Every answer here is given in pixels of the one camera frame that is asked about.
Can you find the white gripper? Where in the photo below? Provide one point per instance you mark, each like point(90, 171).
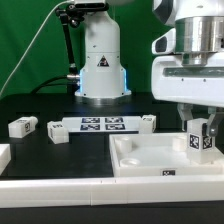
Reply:
point(199, 85)

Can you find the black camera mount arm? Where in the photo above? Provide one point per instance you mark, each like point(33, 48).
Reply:
point(70, 17)

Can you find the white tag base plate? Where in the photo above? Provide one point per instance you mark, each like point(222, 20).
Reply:
point(102, 124)

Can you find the white front fence rail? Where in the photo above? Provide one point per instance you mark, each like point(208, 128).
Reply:
point(108, 191)

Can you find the grey overhead camera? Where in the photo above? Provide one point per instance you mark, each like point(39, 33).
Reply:
point(91, 5)

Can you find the white left fence piece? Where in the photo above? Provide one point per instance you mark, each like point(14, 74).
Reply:
point(5, 156)

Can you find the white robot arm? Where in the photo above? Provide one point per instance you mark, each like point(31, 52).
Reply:
point(199, 28)

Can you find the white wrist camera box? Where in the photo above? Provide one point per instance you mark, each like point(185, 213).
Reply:
point(165, 44)

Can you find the white square tabletop part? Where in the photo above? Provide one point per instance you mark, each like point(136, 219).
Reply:
point(158, 154)

